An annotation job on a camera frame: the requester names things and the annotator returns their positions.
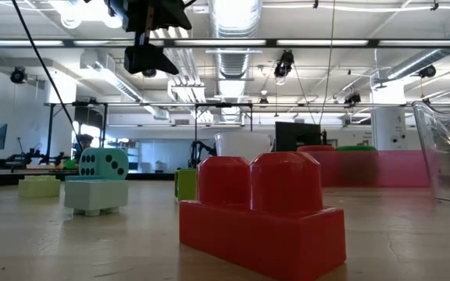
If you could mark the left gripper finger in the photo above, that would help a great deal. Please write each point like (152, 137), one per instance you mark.
(147, 58)

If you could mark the pale lime toy cube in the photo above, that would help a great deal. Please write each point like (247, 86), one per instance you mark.
(39, 187)

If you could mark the green foam die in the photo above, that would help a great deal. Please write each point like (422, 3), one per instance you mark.
(356, 148)

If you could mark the clear plastic tray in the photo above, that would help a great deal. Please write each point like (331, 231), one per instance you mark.
(443, 156)

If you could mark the black idle robot arm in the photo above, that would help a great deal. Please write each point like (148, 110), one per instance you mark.
(197, 150)

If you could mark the black spotlight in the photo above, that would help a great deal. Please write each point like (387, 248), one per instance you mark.
(263, 101)
(18, 74)
(352, 98)
(149, 74)
(427, 71)
(283, 64)

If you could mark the person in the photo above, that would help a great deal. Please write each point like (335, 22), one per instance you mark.
(85, 141)

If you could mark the teal foam die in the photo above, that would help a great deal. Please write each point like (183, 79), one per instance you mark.
(102, 173)

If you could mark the black light bar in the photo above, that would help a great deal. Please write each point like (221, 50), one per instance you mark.
(272, 43)

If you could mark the white cup with face print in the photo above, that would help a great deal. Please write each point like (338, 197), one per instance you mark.
(240, 146)

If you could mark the lime green toy cube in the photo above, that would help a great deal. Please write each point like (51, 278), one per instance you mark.
(186, 185)

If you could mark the pale teal toy cube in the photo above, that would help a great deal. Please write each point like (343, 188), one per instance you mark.
(96, 195)

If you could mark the black computer monitor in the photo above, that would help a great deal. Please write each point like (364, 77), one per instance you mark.
(297, 134)

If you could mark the red foam die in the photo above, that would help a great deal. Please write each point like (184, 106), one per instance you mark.
(316, 148)

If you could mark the red two-stud toy block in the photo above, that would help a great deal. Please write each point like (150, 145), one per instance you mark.
(264, 234)

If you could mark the white round column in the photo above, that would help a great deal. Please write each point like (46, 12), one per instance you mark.
(387, 129)

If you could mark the pink plastic tray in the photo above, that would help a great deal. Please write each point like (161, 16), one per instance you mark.
(401, 168)

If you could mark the black frame stand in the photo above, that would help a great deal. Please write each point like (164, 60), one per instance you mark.
(195, 129)
(50, 129)

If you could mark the silver ventilation duct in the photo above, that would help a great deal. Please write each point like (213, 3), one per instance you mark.
(234, 62)

